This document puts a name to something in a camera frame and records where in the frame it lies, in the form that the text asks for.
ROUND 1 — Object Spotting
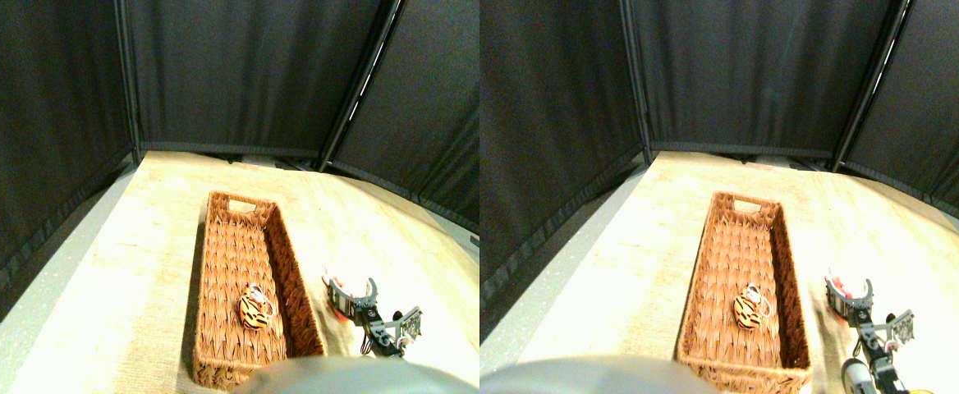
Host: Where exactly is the tiger striped plush toy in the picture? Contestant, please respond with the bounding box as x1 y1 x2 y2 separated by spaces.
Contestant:
238 283 277 331
732 283 773 331

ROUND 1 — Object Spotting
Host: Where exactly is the brown wicker basket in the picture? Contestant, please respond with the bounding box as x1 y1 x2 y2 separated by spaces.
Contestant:
192 191 326 388
677 191 813 393

